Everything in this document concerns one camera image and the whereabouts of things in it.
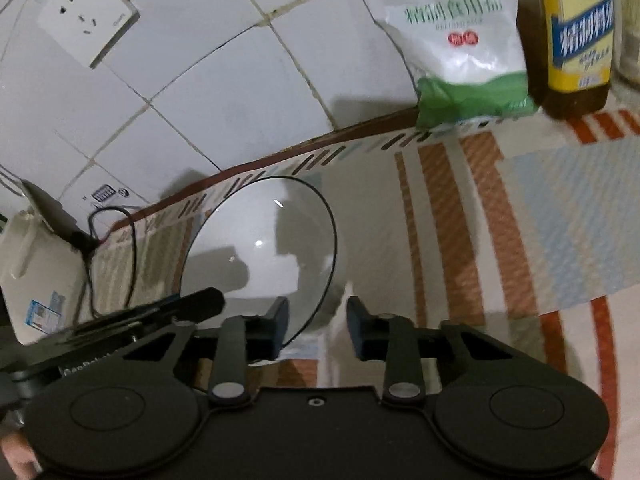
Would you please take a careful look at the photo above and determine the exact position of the person's left hand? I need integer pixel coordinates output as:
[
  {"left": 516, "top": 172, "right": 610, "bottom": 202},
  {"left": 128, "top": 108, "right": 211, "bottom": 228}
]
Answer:
[{"left": 0, "top": 432, "right": 40, "bottom": 480}]

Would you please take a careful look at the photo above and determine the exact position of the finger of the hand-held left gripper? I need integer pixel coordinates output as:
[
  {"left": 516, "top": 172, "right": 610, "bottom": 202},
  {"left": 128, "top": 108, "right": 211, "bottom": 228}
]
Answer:
[{"left": 64, "top": 287, "right": 226, "bottom": 345}]

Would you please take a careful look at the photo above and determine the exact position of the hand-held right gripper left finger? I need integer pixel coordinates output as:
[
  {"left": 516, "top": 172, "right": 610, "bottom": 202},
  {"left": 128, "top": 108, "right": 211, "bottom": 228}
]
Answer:
[{"left": 120, "top": 296, "right": 291, "bottom": 407}]

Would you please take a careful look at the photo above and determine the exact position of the white and green salt bag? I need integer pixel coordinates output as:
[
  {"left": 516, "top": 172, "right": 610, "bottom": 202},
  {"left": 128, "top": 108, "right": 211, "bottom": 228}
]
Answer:
[{"left": 349, "top": 0, "right": 540, "bottom": 130}]

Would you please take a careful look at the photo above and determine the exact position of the striped patchwork tablecloth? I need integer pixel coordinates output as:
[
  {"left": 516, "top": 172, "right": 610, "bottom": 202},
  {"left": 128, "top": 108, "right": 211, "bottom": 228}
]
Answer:
[{"left": 75, "top": 106, "right": 640, "bottom": 480}]

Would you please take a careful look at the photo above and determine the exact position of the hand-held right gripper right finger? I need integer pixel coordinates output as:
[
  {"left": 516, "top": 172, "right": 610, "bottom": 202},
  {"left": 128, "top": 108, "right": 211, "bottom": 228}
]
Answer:
[{"left": 346, "top": 295, "right": 517, "bottom": 404}]

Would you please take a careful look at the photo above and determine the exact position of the yellow label oil bottle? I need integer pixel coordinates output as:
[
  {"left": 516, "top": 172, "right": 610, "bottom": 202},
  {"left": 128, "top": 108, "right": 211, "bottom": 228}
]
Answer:
[{"left": 509, "top": 0, "right": 617, "bottom": 122}]

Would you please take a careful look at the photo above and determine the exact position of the white rice cooker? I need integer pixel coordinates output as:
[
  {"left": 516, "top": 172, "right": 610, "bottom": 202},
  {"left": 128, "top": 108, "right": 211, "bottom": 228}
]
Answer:
[{"left": 0, "top": 179, "right": 101, "bottom": 347}]

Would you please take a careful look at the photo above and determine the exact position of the clear glass bottle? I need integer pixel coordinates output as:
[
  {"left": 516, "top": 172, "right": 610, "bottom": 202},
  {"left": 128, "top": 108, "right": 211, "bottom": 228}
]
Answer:
[{"left": 616, "top": 0, "right": 640, "bottom": 87}]

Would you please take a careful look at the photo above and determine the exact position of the black power cord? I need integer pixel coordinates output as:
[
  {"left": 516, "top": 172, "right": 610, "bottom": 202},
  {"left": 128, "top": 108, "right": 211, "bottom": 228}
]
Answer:
[{"left": 70, "top": 206, "right": 139, "bottom": 322}]

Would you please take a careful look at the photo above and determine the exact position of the white plate with black rim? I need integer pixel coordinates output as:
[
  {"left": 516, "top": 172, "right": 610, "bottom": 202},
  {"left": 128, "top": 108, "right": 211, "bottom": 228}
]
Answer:
[{"left": 179, "top": 175, "right": 338, "bottom": 357}]

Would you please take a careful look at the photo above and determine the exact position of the white wall socket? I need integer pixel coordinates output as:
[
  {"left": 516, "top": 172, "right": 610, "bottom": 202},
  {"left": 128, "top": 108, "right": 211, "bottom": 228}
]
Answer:
[{"left": 37, "top": 0, "right": 141, "bottom": 69}]

